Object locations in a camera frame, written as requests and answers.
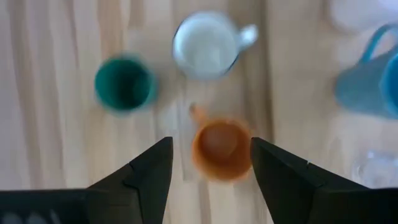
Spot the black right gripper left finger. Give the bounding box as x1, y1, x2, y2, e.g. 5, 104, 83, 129
0, 136, 174, 224

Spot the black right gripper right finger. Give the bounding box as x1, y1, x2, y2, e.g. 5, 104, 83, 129
250, 136, 398, 224

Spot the clear glass mug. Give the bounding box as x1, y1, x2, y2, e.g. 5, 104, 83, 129
351, 149, 398, 189

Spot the orange mug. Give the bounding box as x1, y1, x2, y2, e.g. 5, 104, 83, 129
188, 104, 253, 182

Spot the teal green handleless cup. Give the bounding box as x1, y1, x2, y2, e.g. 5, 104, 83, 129
94, 54, 158, 114

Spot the light blue mug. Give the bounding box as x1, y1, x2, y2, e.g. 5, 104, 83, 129
334, 24, 398, 121

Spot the navy white floral mug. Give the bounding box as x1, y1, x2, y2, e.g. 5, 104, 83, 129
172, 11, 259, 80

